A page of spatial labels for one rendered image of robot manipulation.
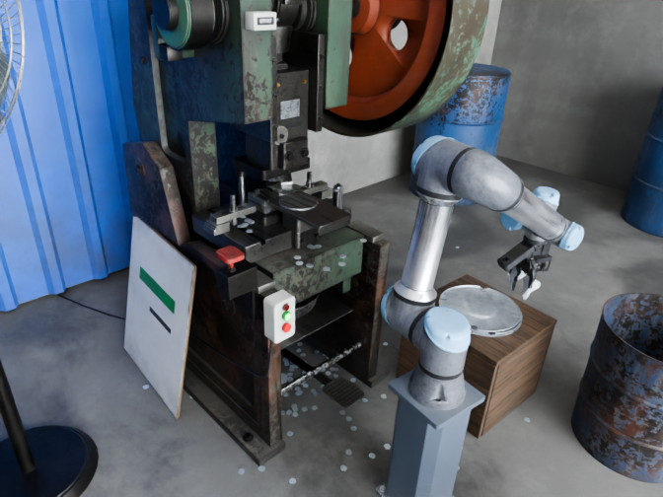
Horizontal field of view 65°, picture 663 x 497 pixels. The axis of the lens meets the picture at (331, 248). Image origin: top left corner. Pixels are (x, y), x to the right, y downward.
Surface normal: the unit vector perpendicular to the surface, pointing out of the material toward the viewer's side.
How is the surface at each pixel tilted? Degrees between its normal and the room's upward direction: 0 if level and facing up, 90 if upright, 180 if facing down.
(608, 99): 90
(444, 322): 7
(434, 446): 90
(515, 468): 0
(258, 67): 90
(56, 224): 90
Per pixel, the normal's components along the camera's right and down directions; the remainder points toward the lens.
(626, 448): -0.61, 0.39
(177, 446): 0.04, -0.88
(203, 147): 0.69, 0.36
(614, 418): -0.81, 0.28
